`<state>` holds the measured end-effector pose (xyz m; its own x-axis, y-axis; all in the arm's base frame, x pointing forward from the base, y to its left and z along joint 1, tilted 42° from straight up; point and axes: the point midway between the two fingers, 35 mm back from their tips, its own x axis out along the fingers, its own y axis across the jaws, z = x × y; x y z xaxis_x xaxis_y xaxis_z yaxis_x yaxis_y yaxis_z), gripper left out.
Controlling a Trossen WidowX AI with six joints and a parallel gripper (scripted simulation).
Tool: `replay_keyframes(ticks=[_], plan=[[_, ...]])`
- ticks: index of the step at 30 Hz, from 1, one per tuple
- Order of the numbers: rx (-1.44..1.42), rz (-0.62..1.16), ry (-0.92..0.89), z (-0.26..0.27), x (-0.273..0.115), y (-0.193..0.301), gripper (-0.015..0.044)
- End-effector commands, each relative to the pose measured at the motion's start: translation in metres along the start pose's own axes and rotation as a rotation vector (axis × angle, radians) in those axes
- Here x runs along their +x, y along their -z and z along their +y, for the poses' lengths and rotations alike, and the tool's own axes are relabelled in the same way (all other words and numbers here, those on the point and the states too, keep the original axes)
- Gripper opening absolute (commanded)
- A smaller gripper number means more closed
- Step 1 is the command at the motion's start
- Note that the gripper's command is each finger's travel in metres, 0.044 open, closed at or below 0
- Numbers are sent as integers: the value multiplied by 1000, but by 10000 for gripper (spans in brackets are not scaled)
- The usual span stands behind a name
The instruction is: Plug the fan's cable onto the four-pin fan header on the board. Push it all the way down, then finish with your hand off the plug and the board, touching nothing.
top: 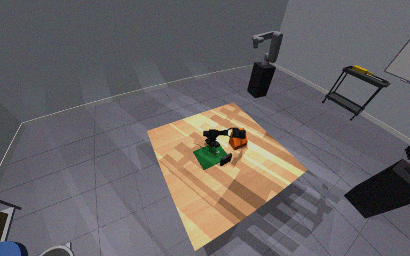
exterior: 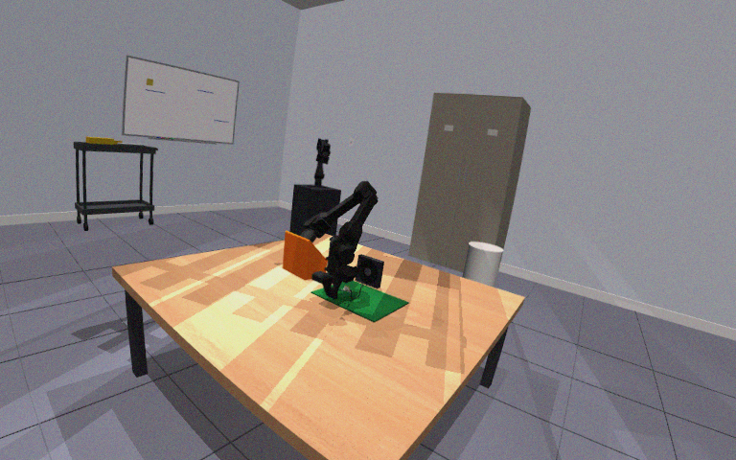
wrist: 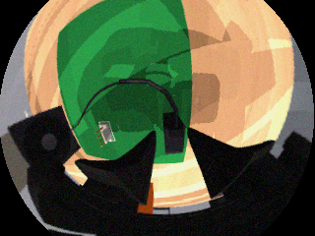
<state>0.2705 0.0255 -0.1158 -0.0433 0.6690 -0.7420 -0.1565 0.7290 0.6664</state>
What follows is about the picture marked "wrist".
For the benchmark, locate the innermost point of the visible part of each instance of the green circuit board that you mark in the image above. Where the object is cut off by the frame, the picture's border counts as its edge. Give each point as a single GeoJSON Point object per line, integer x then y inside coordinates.
{"type": "Point", "coordinates": [125, 39]}

